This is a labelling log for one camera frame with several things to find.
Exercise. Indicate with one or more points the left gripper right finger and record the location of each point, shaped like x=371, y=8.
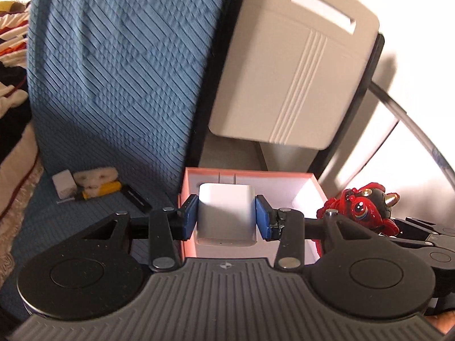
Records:
x=349, y=267

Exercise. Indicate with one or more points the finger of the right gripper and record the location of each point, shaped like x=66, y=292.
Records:
x=417, y=232

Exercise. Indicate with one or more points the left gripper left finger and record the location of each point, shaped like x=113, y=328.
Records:
x=103, y=268

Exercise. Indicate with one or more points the red black dragon figurine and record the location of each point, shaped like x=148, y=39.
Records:
x=369, y=206

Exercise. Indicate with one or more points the black stick device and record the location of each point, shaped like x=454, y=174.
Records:
x=133, y=196

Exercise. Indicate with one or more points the yellow handled screwdriver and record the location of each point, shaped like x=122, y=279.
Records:
x=87, y=194

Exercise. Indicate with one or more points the white charger large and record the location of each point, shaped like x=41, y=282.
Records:
x=64, y=184

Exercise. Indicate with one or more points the white charger small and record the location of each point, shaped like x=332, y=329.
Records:
x=226, y=215

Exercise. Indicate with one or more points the person right hand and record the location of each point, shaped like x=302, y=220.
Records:
x=444, y=322

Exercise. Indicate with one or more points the striped orange black blanket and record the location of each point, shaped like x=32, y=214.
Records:
x=19, y=150

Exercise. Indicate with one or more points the white cardboard box lid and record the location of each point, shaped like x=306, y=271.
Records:
x=292, y=69

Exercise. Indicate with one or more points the blue textured chair cover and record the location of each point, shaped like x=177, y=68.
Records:
x=111, y=83

